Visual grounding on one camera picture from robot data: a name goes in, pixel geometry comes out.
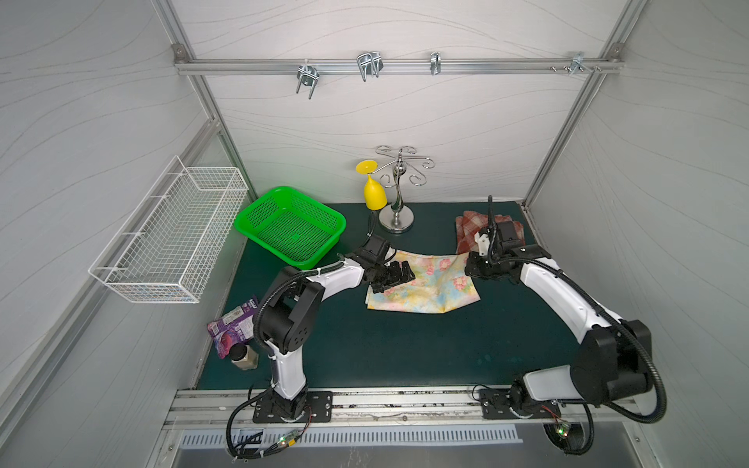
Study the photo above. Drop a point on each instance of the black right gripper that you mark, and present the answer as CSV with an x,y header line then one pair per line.
x,y
484,268

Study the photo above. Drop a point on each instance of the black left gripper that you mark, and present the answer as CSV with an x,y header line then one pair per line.
x,y
389,275

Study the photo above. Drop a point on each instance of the pastel floral skirt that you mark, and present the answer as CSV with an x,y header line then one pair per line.
x,y
440,286

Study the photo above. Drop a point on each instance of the red plaid skirt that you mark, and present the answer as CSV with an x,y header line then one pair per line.
x,y
471,222

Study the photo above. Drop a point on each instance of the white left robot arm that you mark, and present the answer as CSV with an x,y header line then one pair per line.
x,y
289,310

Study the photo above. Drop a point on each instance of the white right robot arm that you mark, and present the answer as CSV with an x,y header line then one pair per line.
x,y
607,366

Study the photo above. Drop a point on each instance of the chrome cup holder stand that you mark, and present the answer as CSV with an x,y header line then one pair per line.
x,y
397,217

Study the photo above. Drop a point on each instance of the yellow plastic goblet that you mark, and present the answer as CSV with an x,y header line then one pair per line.
x,y
374,193

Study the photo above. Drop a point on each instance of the green plastic basket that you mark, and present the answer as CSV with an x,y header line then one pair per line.
x,y
291,225

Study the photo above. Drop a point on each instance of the purple snack packet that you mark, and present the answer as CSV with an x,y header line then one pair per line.
x,y
234,327

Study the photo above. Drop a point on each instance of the brown capped bottle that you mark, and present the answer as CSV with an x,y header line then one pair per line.
x,y
243,356

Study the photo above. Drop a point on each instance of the metal hook clamp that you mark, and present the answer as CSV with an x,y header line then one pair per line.
x,y
435,63

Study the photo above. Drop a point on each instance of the metal u-bolt clamp middle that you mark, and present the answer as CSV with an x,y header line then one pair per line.
x,y
369,64

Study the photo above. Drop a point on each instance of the metal u-bolt clamp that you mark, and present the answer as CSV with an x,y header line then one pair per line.
x,y
369,64
308,77

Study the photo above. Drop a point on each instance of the metal u-bolt clamp left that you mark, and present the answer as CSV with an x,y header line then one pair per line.
x,y
308,77

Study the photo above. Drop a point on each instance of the white vent strip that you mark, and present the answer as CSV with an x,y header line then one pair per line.
x,y
373,436

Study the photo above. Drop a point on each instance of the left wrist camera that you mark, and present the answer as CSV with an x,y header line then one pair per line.
x,y
375,249

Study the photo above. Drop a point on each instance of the metal bracket right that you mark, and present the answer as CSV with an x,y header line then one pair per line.
x,y
577,65

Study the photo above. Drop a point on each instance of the white wire basket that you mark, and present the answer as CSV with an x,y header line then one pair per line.
x,y
168,247

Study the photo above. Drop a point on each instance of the aluminium crossbar rail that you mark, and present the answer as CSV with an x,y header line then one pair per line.
x,y
391,66

